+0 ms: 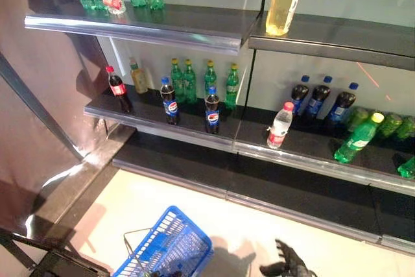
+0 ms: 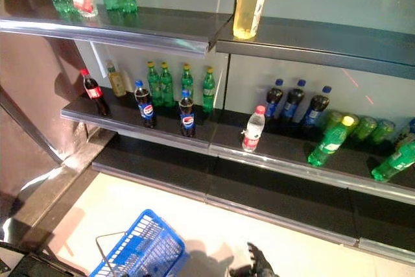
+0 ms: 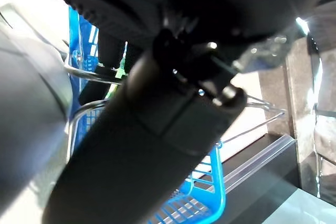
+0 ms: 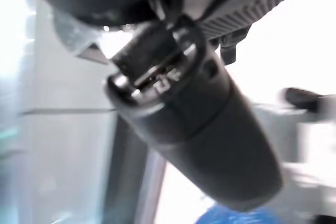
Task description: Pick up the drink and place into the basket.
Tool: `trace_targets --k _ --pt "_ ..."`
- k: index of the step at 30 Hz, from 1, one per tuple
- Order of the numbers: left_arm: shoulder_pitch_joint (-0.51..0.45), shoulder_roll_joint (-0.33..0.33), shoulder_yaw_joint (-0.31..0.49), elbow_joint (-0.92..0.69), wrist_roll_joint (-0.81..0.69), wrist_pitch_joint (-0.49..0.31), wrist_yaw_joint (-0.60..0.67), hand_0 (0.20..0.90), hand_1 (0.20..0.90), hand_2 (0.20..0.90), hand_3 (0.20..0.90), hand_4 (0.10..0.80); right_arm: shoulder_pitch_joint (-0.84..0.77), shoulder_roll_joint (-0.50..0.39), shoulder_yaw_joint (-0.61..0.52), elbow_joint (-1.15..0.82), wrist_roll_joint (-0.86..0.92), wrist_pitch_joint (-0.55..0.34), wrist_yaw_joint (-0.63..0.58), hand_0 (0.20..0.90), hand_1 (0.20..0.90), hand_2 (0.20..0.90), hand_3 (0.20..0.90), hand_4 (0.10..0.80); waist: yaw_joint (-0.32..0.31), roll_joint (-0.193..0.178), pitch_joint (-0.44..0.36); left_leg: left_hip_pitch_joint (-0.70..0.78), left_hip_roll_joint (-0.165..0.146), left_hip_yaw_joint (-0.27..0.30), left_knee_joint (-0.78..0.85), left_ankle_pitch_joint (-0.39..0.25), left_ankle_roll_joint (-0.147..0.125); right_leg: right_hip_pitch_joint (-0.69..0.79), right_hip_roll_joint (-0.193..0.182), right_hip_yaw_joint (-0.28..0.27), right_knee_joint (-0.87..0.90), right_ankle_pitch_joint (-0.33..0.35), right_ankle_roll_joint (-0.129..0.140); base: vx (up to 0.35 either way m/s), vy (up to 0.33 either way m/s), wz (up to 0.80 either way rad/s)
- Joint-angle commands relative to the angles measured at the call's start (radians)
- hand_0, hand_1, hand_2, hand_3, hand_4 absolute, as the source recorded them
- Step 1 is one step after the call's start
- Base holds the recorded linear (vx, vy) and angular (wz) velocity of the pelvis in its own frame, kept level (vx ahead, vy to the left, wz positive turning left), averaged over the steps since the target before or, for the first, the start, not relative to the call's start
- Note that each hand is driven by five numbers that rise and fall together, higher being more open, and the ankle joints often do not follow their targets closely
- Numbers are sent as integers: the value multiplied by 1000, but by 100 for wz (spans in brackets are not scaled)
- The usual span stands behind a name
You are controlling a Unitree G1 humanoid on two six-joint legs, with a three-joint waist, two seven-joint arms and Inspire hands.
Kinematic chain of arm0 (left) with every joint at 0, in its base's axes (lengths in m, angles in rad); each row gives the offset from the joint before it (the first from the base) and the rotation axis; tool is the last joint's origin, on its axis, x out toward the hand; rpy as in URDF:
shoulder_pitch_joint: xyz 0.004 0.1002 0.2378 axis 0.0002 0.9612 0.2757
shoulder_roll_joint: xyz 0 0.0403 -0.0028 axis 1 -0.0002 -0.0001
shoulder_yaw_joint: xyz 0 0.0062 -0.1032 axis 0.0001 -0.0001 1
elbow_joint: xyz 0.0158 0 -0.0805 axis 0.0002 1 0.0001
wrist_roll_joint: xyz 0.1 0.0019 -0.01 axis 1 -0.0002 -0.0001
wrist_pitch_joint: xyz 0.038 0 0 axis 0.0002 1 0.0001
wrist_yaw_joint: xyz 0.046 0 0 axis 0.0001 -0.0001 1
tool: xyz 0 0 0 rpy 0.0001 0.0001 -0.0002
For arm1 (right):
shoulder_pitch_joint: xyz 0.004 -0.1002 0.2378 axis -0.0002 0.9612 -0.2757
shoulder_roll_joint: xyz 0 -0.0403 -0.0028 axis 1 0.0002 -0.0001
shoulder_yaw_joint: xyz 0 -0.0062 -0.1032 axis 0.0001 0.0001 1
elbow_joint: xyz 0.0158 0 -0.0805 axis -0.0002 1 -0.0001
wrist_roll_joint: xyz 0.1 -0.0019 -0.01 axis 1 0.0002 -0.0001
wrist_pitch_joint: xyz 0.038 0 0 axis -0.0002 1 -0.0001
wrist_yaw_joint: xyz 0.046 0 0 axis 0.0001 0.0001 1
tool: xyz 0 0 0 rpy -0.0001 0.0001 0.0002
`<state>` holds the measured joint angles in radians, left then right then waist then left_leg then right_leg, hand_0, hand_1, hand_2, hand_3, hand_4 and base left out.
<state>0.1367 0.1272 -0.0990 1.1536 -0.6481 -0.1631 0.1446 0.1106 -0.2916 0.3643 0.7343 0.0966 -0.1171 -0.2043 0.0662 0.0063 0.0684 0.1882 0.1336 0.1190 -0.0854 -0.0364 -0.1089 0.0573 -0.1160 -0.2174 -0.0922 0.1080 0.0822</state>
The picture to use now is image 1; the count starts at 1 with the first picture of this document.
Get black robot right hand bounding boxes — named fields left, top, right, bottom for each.
left=259, top=239, right=318, bottom=277

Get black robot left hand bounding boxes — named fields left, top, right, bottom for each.
left=151, top=269, right=186, bottom=277

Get blue plastic shopping basket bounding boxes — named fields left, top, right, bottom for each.
left=112, top=205, right=214, bottom=277

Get black shelf board silver edge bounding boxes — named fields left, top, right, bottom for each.
left=233, top=106, right=415, bottom=198
left=112, top=132, right=233, bottom=200
left=24, top=0, right=261, bottom=56
left=83, top=84, right=244, bottom=154
left=224, top=156, right=415, bottom=256

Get clear water bottle red cap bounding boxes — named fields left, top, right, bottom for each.
left=267, top=101, right=295, bottom=150

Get green soda bottle yellow cap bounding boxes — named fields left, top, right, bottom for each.
left=183, top=58, right=198, bottom=104
left=333, top=112, right=385, bottom=164
left=204, top=60, right=218, bottom=97
left=225, top=63, right=240, bottom=110
left=171, top=58, right=186, bottom=104

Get pepsi bottle blue cap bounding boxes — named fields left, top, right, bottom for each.
left=160, top=77, right=180, bottom=126
left=290, top=75, right=310, bottom=117
left=305, top=75, right=333, bottom=119
left=326, top=82, right=359, bottom=124
left=204, top=86, right=222, bottom=135

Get cola bottle red cap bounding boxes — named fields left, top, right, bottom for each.
left=105, top=65, right=133, bottom=114

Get small yellow tea bottle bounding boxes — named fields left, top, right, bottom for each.
left=128, top=57, right=150, bottom=95

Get dark diagonal metal bar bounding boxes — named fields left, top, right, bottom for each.
left=0, top=51, right=84, bottom=162

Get black shelf board dark edge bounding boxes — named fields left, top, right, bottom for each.
left=248, top=12, right=415, bottom=72

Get metal wire basket handle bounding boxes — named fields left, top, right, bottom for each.
left=123, top=228, right=154, bottom=277

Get black metal frame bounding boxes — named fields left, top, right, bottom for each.
left=0, top=226, right=112, bottom=277

